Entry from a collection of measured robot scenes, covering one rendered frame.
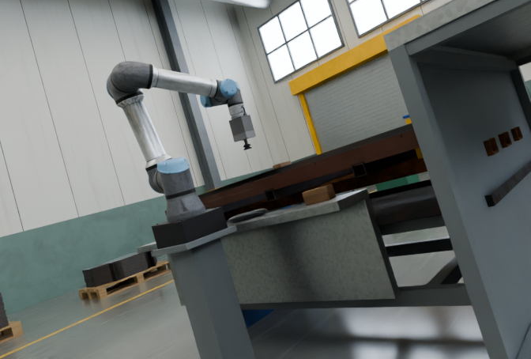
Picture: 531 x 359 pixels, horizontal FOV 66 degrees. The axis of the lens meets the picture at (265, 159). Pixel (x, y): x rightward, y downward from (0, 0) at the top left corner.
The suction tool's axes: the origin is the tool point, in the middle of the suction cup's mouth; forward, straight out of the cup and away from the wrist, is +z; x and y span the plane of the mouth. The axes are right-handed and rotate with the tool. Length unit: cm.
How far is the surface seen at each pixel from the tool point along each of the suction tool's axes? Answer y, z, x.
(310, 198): -42, 25, 20
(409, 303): -61, 70, 5
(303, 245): -28, 43, 13
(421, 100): -97, 3, 43
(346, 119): 419, -35, -842
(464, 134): -95, 15, 9
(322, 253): -36, 47, 14
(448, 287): -76, 64, 4
